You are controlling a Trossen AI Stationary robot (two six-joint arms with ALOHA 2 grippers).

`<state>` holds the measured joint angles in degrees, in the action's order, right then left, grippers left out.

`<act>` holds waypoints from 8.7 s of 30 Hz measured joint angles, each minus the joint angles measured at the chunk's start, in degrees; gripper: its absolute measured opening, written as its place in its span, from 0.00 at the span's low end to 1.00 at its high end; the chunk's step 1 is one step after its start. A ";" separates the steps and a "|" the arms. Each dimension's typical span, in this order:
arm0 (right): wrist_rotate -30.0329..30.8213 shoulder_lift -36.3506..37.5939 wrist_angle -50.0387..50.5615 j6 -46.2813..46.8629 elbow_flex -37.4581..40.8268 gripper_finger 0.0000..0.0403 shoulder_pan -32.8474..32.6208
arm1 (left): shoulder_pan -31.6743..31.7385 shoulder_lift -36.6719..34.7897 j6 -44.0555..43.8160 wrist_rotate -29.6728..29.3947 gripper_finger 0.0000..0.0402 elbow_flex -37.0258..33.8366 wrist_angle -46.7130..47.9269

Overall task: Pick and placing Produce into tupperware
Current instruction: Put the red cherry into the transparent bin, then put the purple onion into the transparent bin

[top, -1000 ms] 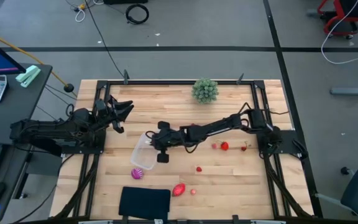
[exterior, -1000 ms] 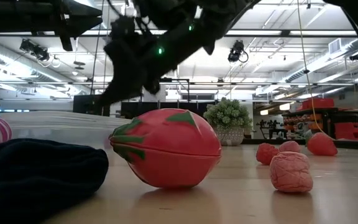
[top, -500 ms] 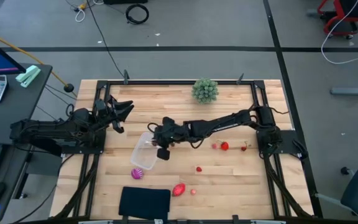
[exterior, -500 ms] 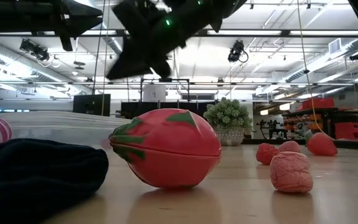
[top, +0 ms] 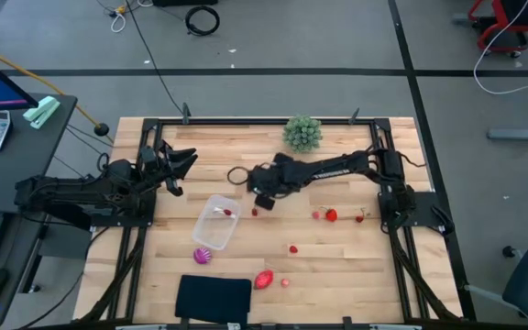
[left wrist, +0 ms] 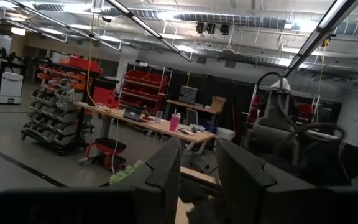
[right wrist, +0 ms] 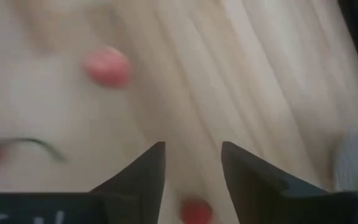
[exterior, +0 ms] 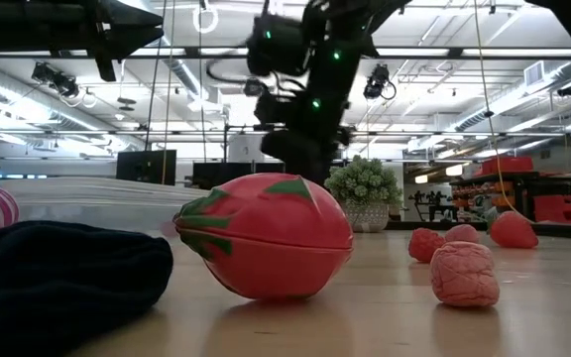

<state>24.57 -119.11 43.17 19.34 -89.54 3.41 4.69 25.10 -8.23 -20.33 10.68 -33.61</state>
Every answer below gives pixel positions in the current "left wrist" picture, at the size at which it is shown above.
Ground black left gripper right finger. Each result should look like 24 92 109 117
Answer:
215 138 358 224

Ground stacked red storage boxes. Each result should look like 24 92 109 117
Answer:
93 86 119 109

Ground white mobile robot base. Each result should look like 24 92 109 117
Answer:
0 43 27 105

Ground white bucket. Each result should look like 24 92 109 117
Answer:
215 126 236 142

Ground long wooden desk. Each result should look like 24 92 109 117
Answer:
73 101 216 156

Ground red rolling stool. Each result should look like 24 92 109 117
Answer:
78 137 127 171

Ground yellow hanging cable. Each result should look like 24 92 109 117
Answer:
86 12 111 113

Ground open cardboard box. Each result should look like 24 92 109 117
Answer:
210 95 228 114

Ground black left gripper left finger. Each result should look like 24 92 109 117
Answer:
0 136 182 224

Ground grey office chair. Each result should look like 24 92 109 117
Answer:
183 107 211 169

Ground open laptop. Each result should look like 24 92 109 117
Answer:
122 105 145 122

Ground pink tumbler with straw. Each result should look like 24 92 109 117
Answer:
169 108 182 133

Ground green potted plant white pot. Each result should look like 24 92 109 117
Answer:
109 159 145 187

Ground white shelf with red bins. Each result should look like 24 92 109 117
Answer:
118 62 173 116

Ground short wooden desk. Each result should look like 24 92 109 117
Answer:
165 98 222 131

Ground grey small-drawer organizer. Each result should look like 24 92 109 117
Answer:
178 85 200 105

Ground long ceiling light bar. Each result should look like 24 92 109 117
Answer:
104 0 194 63
283 0 358 77

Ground rack with grey orange bins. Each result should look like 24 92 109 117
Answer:
20 62 96 155

